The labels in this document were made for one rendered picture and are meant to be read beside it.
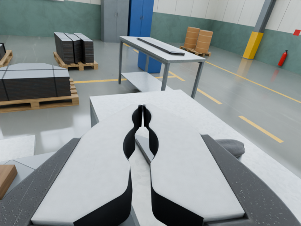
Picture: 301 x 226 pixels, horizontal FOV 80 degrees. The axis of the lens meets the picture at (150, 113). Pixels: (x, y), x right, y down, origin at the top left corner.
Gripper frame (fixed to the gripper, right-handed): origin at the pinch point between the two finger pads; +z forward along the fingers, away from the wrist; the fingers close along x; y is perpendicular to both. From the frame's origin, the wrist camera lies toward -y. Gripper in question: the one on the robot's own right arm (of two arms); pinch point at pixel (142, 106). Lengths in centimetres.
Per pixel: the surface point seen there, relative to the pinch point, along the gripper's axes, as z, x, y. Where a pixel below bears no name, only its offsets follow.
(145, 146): 40, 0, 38
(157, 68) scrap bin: 458, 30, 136
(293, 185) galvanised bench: 29, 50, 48
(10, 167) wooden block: 40, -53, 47
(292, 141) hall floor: 201, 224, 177
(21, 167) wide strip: 45, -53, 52
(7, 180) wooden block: 36, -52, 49
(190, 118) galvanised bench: 67, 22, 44
